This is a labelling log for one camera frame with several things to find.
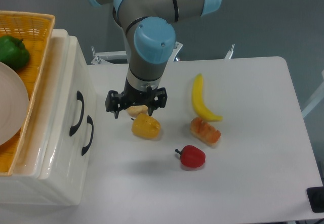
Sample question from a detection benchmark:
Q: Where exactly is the white drawer cabinet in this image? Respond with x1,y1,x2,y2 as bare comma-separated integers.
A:
0,28,97,206

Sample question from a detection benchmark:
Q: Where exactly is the beige plate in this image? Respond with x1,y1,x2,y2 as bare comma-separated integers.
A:
1,63,29,145

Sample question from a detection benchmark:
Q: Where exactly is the yellow banana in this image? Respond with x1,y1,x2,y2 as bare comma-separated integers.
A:
191,73,223,122

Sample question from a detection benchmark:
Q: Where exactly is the black device at edge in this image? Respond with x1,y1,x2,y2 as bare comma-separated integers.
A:
306,186,324,213

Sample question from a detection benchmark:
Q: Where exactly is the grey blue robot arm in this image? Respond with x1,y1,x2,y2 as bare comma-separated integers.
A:
89,0,222,116

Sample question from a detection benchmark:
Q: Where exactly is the red bell pepper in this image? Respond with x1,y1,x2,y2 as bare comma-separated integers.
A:
175,145,206,168

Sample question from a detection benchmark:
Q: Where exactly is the green bell pepper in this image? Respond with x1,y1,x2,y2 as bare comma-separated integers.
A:
1,35,30,70

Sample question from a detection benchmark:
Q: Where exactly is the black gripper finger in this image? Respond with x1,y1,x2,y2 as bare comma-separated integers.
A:
147,87,167,116
105,90,122,119

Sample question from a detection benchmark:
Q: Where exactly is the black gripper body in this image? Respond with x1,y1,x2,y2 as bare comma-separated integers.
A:
119,80,156,109

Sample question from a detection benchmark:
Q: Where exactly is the round bread roll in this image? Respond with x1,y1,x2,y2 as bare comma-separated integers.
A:
126,105,148,117

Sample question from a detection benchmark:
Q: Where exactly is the yellow bell pepper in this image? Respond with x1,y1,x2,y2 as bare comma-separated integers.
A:
131,113,161,139

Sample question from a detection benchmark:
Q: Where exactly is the orange woven basket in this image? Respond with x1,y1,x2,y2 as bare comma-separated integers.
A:
1,11,55,176

